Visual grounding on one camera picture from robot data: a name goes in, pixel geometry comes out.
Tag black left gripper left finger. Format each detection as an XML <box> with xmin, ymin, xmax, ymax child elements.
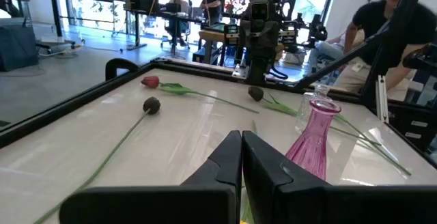
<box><xmin>59</xmin><ymin>130</ymin><xmax>243</xmax><ymax>224</ymax></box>

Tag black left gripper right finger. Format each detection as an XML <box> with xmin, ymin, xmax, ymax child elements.
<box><xmin>241</xmin><ymin>130</ymin><xmax>437</xmax><ymax>224</ymax></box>

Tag dark purple artificial tulip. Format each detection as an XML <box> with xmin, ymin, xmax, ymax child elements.
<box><xmin>32</xmin><ymin>96</ymin><xmax>162</xmax><ymax>224</ymax></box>
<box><xmin>247</xmin><ymin>85</ymin><xmax>382</xmax><ymax>147</ymax></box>

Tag dark red artificial tulip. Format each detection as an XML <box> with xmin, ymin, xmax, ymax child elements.
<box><xmin>140</xmin><ymin>75</ymin><xmax>260</xmax><ymax>115</ymax></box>

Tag pink ribbed glass vase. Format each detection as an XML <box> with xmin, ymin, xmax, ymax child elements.
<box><xmin>285</xmin><ymin>98</ymin><xmax>342</xmax><ymax>181</ymax></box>

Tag clear cut glass vase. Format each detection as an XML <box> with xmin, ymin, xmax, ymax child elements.
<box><xmin>294</xmin><ymin>83</ymin><xmax>332</xmax><ymax>135</ymax></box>

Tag wooden background table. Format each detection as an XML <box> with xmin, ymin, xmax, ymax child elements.
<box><xmin>198</xmin><ymin>29</ymin><xmax>240</xmax><ymax>65</ymax></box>

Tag person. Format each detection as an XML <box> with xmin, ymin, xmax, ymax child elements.
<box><xmin>165</xmin><ymin>0</ymin><xmax>191</xmax><ymax>47</ymax></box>
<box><xmin>308</xmin><ymin>29</ymin><xmax>366</xmax><ymax>80</ymax></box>
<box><xmin>199</xmin><ymin>0</ymin><xmax>225</xmax><ymax>27</ymax></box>
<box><xmin>333</xmin><ymin>0</ymin><xmax>437</xmax><ymax>102</ymax></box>

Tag black office desk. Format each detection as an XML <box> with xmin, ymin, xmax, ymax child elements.
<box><xmin>123</xmin><ymin>8</ymin><xmax>206</xmax><ymax>60</ymax></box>

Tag black monitor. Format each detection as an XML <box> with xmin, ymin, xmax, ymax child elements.
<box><xmin>128</xmin><ymin>0</ymin><xmax>157</xmax><ymax>13</ymax></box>

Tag white metal bars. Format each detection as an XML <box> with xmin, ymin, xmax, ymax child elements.
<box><xmin>374</xmin><ymin>74</ymin><xmax>391</xmax><ymax>125</ymax></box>

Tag black box with white labels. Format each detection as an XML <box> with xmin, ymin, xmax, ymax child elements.
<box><xmin>385</xmin><ymin>101</ymin><xmax>437</xmax><ymax>165</ymax></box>

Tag black device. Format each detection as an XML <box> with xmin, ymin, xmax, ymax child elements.
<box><xmin>401</xmin><ymin>42</ymin><xmax>437</xmax><ymax>79</ymax></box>

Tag black metal table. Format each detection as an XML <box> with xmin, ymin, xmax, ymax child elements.
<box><xmin>0</xmin><ymin>0</ymin><xmax>76</xmax><ymax>53</ymax></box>

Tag black bag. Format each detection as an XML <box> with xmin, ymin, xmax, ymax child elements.
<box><xmin>0</xmin><ymin>17</ymin><xmax>40</xmax><ymax>72</ymax></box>

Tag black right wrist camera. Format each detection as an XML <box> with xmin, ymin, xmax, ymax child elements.
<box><xmin>250</xmin><ymin>0</ymin><xmax>272</xmax><ymax>22</ymax></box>

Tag black camera support post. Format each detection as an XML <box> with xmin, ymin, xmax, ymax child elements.
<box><xmin>295</xmin><ymin>0</ymin><xmax>429</xmax><ymax>109</ymax></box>

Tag black aluminium table frame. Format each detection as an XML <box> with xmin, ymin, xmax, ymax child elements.
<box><xmin>0</xmin><ymin>57</ymin><xmax>437</xmax><ymax>169</ymax></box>

